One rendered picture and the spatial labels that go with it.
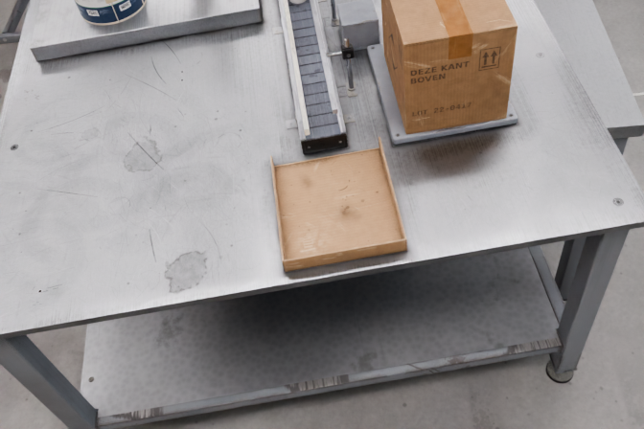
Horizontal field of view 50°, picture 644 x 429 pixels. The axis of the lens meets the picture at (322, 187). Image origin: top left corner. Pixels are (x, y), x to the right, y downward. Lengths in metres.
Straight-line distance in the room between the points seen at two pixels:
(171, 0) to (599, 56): 1.21
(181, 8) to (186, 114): 0.40
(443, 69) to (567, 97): 0.39
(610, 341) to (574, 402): 0.24
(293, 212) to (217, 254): 0.19
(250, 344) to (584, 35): 1.26
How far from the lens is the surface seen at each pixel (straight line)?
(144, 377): 2.13
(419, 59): 1.50
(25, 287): 1.64
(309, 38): 1.90
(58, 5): 2.31
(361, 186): 1.57
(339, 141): 1.64
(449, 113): 1.63
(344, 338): 2.05
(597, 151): 1.68
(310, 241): 1.49
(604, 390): 2.29
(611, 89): 1.83
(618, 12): 3.50
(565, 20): 2.02
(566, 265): 2.22
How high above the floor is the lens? 2.04
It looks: 50 degrees down
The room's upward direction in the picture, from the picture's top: 10 degrees counter-clockwise
